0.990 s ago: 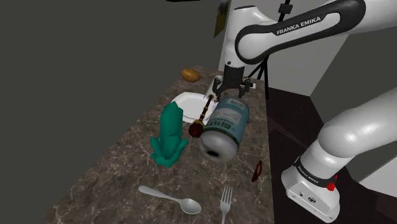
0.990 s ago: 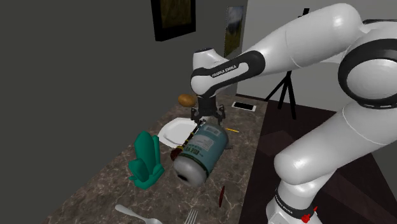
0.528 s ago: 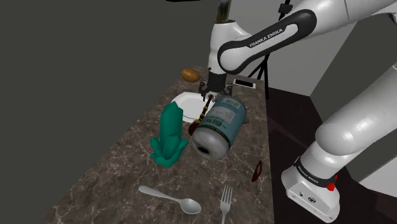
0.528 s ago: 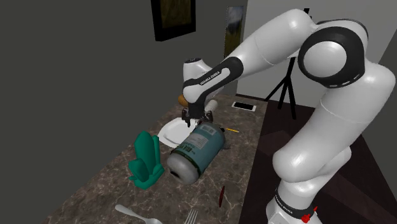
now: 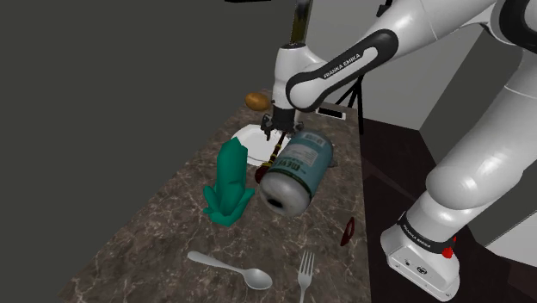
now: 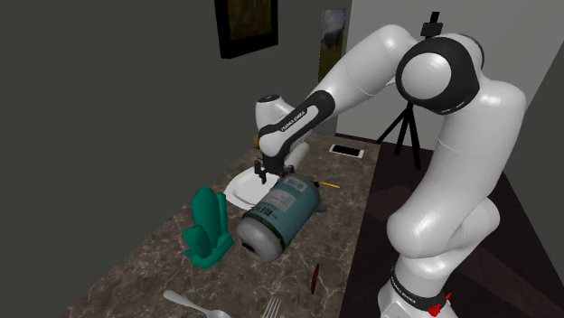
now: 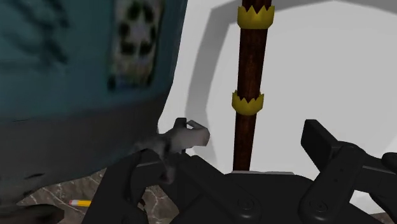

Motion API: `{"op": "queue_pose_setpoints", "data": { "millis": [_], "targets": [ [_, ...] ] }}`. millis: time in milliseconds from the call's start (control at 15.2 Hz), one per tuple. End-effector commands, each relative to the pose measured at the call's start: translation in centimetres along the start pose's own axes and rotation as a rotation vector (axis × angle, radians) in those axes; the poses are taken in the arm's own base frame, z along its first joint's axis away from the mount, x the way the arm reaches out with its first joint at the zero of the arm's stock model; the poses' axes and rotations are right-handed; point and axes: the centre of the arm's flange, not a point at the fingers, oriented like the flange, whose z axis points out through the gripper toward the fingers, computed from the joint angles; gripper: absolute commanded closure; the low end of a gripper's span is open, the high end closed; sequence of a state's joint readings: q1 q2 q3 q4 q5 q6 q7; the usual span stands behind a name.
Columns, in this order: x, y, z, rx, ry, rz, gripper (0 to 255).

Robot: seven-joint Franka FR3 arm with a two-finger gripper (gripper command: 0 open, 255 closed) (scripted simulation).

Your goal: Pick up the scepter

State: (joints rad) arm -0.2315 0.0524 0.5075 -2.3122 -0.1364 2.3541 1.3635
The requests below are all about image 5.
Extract white plate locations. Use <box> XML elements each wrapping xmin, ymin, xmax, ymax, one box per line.
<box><xmin>230</xmin><ymin>123</ymin><xmax>291</xmax><ymax>167</ymax></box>

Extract white flat phone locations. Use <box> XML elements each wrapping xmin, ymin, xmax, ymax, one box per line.
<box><xmin>317</xmin><ymin>106</ymin><xmax>348</xmax><ymax>122</ymax></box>

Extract large bottle with teal label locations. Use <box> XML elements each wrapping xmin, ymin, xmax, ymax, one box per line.
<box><xmin>257</xmin><ymin>129</ymin><xmax>336</xmax><ymax>218</ymax></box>

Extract black tripod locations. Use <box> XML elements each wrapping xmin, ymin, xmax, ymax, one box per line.
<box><xmin>334</xmin><ymin>74</ymin><xmax>365</xmax><ymax>136</ymax></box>

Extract teal green figure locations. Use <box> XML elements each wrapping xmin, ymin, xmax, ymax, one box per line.
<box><xmin>202</xmin><ymin>138</ymin><xmax>256</xmax><ymax>228</ymax></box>

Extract dark olive pole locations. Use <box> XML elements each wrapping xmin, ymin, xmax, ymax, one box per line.
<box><xmin>288</xmin><ymin>0</ymin><xmax>314</xmax><ymax>46</ymax></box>

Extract dark robot stand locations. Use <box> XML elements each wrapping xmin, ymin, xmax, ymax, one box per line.
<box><xmin>360</xmin><ymin>118</ymin><xmax>537</xmax><ymax>303</ymax></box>

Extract silver fork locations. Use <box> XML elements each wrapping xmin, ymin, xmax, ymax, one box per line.
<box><xmin>296</xmin><ymin>250</ymin><xmax>316</xmax><ymax>303</ymax></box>

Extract silver spoon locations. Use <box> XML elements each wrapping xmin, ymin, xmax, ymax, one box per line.
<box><xmin>187</xmin><ymin>250</ymin><xmax>274</xmax><ymax>292</ymax></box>

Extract dark red striped-handle spoon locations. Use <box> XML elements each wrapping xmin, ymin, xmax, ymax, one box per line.
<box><xmin>254</xmin><ymin>131</ymin><xmax>289</xmax><ymax>185</ymax></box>

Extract dark red ring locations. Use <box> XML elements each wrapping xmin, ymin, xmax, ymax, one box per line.
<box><xmin>339</xmin><ymin>216</ymin><xmax>356</xmax><ymax>247</ymax></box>

